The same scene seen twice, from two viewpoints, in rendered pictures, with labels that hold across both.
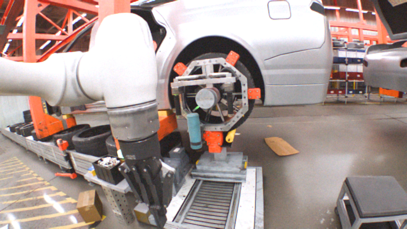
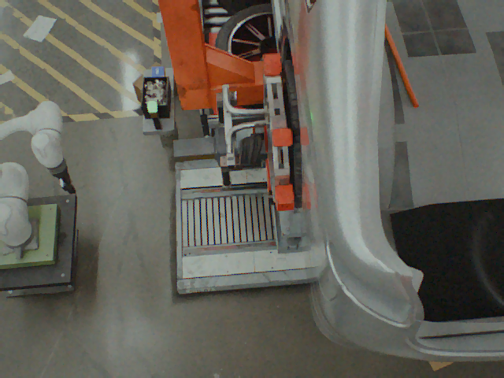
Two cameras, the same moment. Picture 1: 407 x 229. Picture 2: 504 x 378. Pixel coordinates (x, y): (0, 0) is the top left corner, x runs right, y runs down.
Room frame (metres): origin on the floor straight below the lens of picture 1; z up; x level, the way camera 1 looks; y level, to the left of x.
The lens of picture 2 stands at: (0.59, -1.47, 3.11)
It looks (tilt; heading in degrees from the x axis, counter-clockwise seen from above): 61 degrees down; 71
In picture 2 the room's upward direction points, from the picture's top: 4 degrees counter-clockwise
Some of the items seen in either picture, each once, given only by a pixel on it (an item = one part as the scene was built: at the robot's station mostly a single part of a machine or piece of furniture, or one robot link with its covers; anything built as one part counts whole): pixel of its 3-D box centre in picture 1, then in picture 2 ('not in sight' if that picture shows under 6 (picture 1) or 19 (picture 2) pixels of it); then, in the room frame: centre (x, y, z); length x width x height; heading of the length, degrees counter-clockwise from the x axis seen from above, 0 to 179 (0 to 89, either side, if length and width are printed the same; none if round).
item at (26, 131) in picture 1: (31, 129); not in sight; (2.82, 4.72, 0.39); 0.66 x 0.66 x 0.24
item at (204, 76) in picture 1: (190, 72); (245, 95); (1.12, 0.06, 1.03); 0.19 x 0.18 x 0.11; 162
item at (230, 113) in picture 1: (230, 103); (225, 176); (0.93, -0.16, 0.83); 0.04 x 0.04 x 0.16
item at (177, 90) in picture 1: (177, 90); (226, 98); (1.06, 0.15, 0.93); 0.09 x 0.05 x 0.05; 162
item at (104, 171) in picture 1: (110, 168); (156, 97); (0.81, 0.62, 0.51); 0.20 x 0.14 x 0.13; 69
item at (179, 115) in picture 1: (177, 106); (221, 113); (1.03, 0.16, 0.83); 0.04 x 0.04 x 0.16
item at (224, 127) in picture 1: (211, 95); (276, 136); (1.21, -0.07, 0.85); 0.54 x 0.07 x 0.54; 72
